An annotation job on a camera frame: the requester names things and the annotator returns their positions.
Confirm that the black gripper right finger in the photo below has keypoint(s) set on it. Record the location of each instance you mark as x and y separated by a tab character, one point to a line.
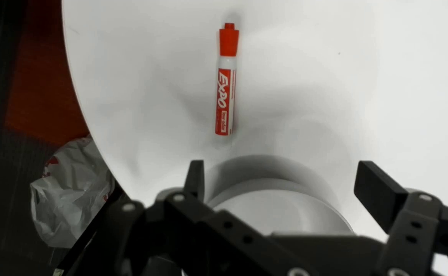
379	192

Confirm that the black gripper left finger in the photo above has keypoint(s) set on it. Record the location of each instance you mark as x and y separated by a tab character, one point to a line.
195	182

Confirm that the red Expo marker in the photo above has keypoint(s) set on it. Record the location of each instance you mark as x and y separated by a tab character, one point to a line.
226	87

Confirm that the crumpled white plastic bag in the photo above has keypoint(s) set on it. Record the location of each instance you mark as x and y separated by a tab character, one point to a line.
68	200

